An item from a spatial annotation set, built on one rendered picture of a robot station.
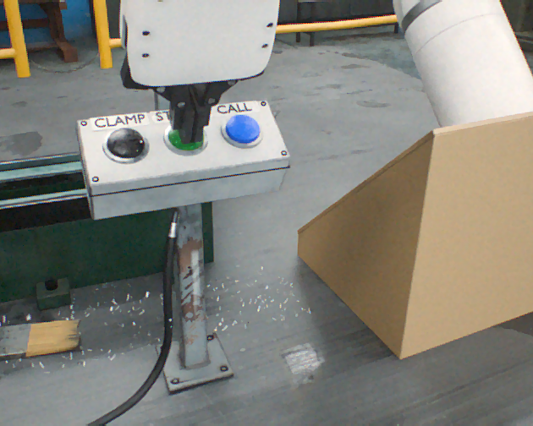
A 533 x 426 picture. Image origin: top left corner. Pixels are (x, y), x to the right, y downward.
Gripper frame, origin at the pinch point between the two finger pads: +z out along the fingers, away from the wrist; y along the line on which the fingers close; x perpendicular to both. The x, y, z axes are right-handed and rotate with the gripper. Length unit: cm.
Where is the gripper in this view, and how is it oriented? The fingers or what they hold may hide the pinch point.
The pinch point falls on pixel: (189, 113)
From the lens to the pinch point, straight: 49.0
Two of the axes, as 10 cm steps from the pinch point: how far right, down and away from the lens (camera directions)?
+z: -1.8, 5.5, 8.1
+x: 3.0, 8.2, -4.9
